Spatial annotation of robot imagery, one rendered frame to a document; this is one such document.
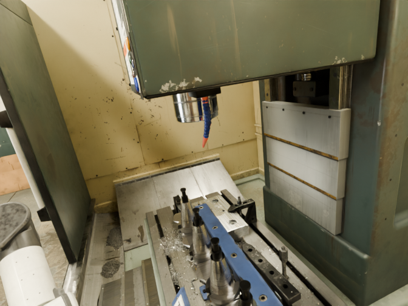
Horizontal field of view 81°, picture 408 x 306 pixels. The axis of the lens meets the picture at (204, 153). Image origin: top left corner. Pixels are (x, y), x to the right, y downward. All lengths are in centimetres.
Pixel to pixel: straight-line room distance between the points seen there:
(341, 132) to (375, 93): 15
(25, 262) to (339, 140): 97
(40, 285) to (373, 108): 100
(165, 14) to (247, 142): 177
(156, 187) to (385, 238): 142
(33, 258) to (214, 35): 65
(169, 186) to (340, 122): 134
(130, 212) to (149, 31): 145
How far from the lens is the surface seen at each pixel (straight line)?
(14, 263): 73
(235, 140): 212
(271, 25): 63
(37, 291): 69
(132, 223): 176
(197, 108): 80
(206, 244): 56
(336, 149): 97
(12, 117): 121
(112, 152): 191
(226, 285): 48
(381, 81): 89
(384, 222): 110
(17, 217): 77
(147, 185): 194
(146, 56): 52
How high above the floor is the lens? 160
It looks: 19 degrees down
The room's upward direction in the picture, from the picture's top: 8 degrees counter-clockwise
